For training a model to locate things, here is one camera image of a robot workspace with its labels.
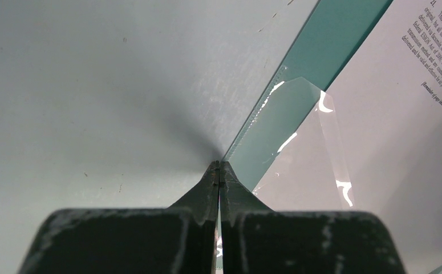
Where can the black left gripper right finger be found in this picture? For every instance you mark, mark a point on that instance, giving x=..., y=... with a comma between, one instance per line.
x=258, y=239

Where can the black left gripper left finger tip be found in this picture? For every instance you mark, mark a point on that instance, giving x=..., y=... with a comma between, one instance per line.
x=176, y=239

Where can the printed white paper sheet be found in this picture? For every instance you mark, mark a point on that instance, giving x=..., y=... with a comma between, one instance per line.
x=373, y=142

